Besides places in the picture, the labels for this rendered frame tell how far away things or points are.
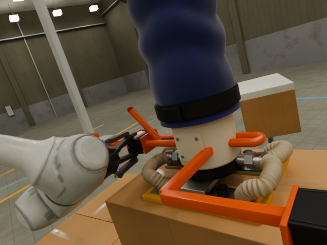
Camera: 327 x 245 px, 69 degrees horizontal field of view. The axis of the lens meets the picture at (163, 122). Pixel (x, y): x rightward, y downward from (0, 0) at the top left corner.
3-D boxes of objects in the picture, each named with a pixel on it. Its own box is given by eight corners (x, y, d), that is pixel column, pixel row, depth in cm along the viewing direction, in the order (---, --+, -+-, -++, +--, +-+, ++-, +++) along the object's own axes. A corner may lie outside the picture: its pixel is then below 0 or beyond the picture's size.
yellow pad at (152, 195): (274, 198, 55) (270, 179, 54) (262, 226, 48) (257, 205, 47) (162, 183, 77) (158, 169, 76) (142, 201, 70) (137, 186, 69)
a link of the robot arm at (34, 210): (83, 203, 66) (101, 186, 58) (29, 245, 55) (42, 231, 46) (60, 173, 67) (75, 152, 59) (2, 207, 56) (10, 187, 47)
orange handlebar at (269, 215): (321, 139, 52) (319, 124, 51) (296, 237, 30) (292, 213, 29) (86, 142, 112) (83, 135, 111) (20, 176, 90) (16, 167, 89)
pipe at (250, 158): (287, 151, 67) (283, 132, 66) (262, 205, 49) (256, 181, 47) (187, 149, 89) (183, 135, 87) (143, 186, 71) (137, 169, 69)
